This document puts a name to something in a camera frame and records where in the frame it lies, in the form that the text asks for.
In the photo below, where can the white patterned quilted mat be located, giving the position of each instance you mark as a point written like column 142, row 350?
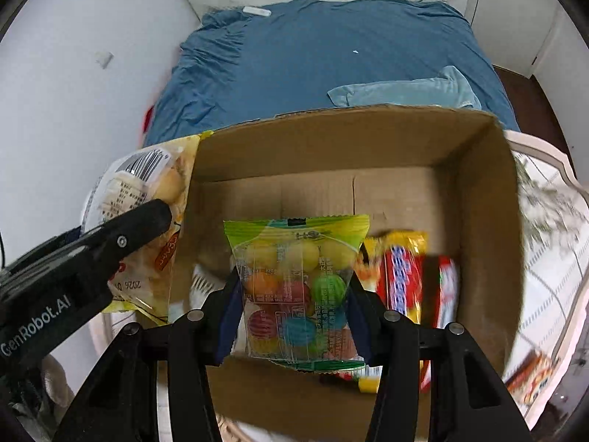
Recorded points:
column 553, row 212

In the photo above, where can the blue bed sheet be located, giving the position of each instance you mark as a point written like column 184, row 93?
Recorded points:
column 283, row 58

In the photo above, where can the clear yellow-edged pastry packet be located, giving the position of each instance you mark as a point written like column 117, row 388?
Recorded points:
column 143, row 198

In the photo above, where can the yellow Sedaap noodle packet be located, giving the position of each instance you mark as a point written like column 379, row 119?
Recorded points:
column 408, row 279

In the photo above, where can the colourful gumball candy bag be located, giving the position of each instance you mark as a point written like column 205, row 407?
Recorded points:
column 295, row 274

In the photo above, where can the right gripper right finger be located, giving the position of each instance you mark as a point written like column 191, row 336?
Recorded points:
column 468, row 400

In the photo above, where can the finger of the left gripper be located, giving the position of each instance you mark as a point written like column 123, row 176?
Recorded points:
column 114, row 240

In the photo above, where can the light blue towel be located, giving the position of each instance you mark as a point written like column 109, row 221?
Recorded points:
column 449, row 89

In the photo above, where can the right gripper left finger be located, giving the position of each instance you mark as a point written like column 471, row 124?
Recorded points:
column 118, row 400

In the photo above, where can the blue milk cardboard box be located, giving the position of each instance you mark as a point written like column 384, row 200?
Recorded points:
column 449, row 173

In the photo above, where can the orange panda snack packet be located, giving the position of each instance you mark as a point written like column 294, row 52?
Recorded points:
column 530, row 378

